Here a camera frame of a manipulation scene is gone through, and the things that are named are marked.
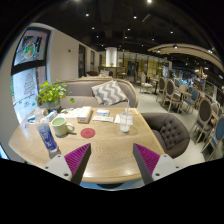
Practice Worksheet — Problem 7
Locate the dark-framed window with decals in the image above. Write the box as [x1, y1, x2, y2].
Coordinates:
[9, 26, 52, 124]

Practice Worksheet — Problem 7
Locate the small white blue box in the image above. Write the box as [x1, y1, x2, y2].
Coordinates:
[95, 108, 111, 117]

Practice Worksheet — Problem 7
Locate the pale green mug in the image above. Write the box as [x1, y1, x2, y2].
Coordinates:
[50, 116, 75, 137]

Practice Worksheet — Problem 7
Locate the group of ceiling spotlights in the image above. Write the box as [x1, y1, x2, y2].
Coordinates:
[71, 0, 214, 54]

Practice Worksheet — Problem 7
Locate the grey white chevron pillow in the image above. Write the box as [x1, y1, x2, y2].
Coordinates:
[91, 80, 129, 107]

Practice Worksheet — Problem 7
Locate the clear bottle with blue label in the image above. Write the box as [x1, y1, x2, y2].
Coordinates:
[34, 107, 59, 154]

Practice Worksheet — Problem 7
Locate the flat round red coaster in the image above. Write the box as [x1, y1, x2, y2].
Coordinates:
[80, 127, 97, 140]

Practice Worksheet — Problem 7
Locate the dark grey tufted armchair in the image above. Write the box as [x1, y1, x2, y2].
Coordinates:
[140, 112, 191, 159]

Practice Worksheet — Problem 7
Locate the clear plastic cup with straw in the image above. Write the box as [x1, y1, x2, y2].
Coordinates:
[118, 99, 135, 134]

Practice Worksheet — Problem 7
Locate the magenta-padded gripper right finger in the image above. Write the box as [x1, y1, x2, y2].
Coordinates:
[132, 143, 184, 186]

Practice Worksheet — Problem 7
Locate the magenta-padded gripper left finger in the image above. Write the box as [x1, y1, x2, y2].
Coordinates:
[44, 143, 92, 186]

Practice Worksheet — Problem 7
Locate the green potted plant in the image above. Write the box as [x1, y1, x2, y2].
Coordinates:
[35, 79, 76, 114]

